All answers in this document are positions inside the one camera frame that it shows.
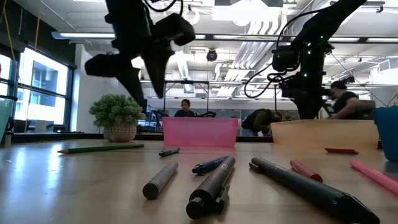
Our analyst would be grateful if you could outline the blue crayon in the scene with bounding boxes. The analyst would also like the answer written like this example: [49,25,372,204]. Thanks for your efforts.
[191,155,229,176]

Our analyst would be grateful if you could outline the green pencil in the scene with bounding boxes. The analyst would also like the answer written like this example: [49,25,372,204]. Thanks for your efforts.
[57,143,146,155]

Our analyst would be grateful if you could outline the red eraser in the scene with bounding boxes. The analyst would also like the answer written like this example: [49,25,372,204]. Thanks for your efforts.
[324,147,359,156]

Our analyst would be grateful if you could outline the potted green plant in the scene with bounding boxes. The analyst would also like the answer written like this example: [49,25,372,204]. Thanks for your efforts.
[88,93,147,143]

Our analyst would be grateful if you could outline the grey crayon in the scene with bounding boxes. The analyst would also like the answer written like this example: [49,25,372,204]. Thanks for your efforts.
[142,160,180,201]

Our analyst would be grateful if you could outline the green plastic bin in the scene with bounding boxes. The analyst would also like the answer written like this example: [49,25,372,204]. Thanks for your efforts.
[0,98,15,144]

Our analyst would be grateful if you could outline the long ceiling light strip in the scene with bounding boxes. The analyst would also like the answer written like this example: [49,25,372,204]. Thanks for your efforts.
[51,30,398,44]

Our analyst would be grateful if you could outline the black ceiling camera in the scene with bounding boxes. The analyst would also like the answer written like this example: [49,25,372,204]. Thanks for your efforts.
[206,48,219,63]

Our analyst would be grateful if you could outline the red crayon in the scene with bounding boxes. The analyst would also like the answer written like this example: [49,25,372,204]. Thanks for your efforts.
[289,159,324,184]

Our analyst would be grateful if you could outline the person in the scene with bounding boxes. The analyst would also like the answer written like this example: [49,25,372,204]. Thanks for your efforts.
[326,80,376,121]
[241,108,284,138]
[174,98,197,118]

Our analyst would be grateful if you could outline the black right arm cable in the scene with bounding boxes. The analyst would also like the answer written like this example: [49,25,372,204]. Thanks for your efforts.
[244,9,312,99]

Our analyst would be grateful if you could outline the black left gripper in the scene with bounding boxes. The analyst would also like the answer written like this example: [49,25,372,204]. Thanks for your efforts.
[84,0,197,114]

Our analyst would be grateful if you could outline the long black pen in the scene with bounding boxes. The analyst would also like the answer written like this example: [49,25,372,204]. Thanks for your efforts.
[248,156,381,224]

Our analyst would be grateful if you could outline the small grey marker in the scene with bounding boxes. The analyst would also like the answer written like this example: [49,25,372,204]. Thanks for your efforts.
[158,147,181,158]

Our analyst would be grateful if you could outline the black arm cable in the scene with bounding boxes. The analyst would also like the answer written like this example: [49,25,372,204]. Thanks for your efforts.
[142,0,184,16]
[244,9,312,99]

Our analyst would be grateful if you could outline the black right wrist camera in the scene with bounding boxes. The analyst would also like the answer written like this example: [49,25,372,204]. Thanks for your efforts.
[271,45,302,73]

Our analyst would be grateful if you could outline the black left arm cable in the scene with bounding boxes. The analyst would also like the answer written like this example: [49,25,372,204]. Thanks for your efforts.
[142,0,184,16]

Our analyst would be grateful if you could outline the pink crayon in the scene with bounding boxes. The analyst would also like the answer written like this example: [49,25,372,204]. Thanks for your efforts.
[349,159,398,197]

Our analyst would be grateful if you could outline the orange plastic bin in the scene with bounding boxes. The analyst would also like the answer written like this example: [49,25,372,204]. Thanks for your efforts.
[270,119,381,150]

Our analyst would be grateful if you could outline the pink plastic bin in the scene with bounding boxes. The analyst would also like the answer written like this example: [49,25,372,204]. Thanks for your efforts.
[162,116,239,148]

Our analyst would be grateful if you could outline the black table frame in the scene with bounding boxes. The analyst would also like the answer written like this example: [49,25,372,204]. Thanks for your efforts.
[11,132,274,144]

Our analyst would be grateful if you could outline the blue plastic bin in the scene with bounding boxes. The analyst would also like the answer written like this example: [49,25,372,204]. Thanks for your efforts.
[373,106,398,164]

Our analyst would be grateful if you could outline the black pen with clip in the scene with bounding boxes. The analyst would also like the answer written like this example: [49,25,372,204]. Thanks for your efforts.
[185,156,237,220]

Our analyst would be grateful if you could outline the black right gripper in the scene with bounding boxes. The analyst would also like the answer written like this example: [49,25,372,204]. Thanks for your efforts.
[279,71,332,121]

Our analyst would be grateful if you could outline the black background frame rig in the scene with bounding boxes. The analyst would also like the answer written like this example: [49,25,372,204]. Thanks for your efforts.
[162,80,210,118]

